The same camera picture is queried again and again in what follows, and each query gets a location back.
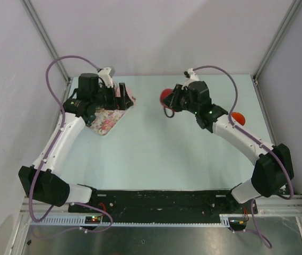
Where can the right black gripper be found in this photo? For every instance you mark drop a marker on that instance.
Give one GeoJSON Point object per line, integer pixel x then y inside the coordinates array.
{"type": "Point", "coordinates": [172, 100]}

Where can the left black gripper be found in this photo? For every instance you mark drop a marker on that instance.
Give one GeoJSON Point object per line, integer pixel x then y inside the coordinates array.
{"type": "Point", "coordinates": [124, 101]}

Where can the red mug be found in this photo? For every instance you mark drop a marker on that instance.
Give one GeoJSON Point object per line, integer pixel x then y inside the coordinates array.
{"type": "Point", "coordinates": [164, 102]}

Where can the orange mug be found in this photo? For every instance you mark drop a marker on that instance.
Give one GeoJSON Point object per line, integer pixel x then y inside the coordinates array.
{"type": "Point", "coordinates": [239, 118]}

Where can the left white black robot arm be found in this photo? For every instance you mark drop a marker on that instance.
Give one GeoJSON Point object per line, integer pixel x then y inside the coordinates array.
{"type": "Point", "coordinates": [42, 180]}

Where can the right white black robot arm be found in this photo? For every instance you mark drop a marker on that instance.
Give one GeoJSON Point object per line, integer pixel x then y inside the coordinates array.
{"type": "Point", "coordinates": [272, 164]}

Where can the floral serving tray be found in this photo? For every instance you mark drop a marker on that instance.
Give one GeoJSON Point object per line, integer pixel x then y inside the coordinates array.
{"type": "Point", "coordinates": [106, 119]}

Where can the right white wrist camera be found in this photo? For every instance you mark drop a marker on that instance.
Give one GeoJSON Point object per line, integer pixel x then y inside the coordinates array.
{"type": "Point", "coordinates": [190, 76]}

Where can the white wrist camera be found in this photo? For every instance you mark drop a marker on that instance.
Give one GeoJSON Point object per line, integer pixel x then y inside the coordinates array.
{"type": "Point", "coordinates": [190, 76]}
{"type": "Point", "coordinates": [106, 74]}

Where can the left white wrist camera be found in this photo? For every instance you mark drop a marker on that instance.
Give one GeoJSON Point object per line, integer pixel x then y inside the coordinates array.
{"type": "Point", "coordinates": [106, 74]}

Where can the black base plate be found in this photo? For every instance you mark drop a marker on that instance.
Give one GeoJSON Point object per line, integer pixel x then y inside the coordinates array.
{"type": "Point", "coordinates": [165, 207]}

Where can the left aluminium corner post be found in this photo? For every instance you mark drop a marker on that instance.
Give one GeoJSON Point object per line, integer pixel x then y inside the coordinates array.
{"type": "Point", "coordinates": [40, 28]}

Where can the aluminium corner post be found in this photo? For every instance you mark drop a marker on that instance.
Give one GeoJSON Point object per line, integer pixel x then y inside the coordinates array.
{"type": "Point", "coordinates": [278, 37]}
{"type": "Point", "coordinates": [40, 28]}

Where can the white slotted cable duct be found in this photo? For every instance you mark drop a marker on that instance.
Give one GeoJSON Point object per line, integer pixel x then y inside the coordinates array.
{"type": "Point", "coordinates": [55, 220]}

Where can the aluminium frame rail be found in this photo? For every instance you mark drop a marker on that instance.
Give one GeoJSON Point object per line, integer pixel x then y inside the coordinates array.
{"type": "Point", "coordinates": [278, 206]}

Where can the right aluminium corner post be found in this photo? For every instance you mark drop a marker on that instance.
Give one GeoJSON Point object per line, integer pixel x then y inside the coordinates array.
{"type": "Point", "coordinates": [278, 37]}

